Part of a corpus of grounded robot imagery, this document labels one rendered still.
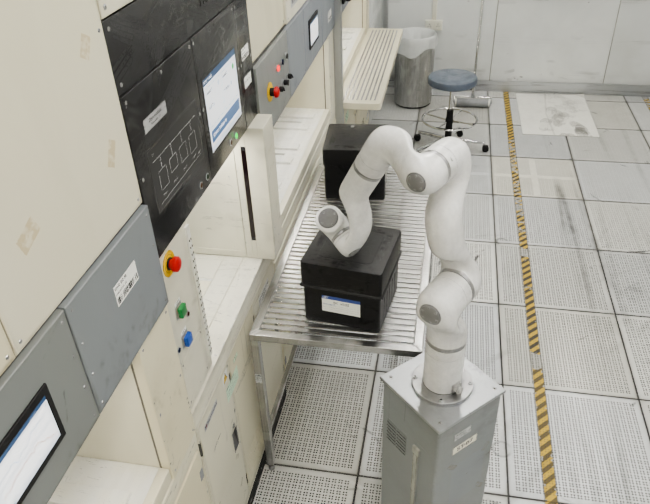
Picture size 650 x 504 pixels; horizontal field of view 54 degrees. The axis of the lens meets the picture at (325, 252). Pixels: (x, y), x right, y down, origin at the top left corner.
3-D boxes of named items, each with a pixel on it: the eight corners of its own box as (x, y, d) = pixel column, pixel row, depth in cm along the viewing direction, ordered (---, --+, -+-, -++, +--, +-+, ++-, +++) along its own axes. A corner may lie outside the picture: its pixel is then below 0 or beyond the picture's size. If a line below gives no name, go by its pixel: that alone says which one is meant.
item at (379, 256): (382, 301, 213) (382, 269, 206) (298, 285, 221) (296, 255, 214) (402, 252, 236) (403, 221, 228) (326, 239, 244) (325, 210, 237)
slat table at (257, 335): (412, 490, 258) (422, 352, 214) (267, 470, 268) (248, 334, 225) (429, 290, 362) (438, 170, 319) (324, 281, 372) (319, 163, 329)
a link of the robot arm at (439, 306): (473, 335, 193) (482, 271, 179) (444, 372, 181) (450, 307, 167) (437, 320, 199) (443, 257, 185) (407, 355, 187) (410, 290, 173)
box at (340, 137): (385, 200, 296) (386, 151, 282) (323, 199, 299) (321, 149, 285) (388, 171, 319) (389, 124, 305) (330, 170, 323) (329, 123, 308)
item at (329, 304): (304, 318, 230) (301, 280, 221) (328, 273, 252) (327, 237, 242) (379, 333, 223) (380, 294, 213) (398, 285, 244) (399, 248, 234)
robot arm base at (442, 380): (485, 387, 200) (492, 343, 190) (440, 415, 192) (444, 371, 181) (443, 353, 213) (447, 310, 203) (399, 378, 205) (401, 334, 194)
